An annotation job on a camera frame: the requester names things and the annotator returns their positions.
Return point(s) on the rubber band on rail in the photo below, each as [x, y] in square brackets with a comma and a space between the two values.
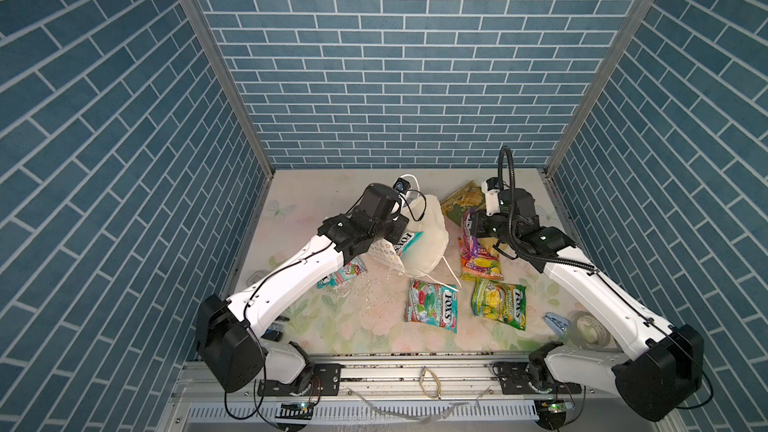
[430, 384]

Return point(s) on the green Fox's lemon candy bag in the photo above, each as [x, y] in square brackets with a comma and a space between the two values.
[500, 302]

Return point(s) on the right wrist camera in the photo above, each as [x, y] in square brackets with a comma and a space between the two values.
[491, 189]

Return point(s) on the teal snack packet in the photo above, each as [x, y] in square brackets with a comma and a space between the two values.
[432, 304]

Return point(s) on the yellow chips bag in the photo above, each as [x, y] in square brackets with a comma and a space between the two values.
[469, 196]

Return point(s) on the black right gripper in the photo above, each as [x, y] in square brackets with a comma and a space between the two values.
[477, 224]

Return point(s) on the aluminium corner post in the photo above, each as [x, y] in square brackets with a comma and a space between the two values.
[617, 48]
[207, 40]

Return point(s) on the white cable duct strip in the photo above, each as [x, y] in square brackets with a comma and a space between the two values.
[358, 412]

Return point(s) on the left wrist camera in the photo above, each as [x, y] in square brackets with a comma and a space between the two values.
[407, 192]

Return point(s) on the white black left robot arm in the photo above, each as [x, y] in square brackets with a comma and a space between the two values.
[228, 332]

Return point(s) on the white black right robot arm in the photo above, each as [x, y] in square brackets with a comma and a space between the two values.
[657, 366]

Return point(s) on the clear tape roll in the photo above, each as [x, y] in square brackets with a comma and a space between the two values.
[586, 332]

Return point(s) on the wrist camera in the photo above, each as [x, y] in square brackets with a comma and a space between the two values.
[491, 189]
[407, 192]

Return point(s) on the orange Fox's fruits candy bag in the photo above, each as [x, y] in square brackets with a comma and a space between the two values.
[477, 262]

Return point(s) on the aluminium right corner post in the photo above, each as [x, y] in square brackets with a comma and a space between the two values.
[617, 48]

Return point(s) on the green Fox's mint candy bag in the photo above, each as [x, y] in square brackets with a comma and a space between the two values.
[353, 269]

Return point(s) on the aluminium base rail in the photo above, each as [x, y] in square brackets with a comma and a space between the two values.
[564, 373]

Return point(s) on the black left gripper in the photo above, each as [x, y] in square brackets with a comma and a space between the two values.
[399, 223]

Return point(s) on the purple snack packet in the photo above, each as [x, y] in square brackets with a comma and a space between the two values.
[468, 234]

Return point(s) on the aluminium left corner post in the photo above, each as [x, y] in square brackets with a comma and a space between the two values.
[207, 40]

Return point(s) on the white printed paper bag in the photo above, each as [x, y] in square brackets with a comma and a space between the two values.
[422, 247]

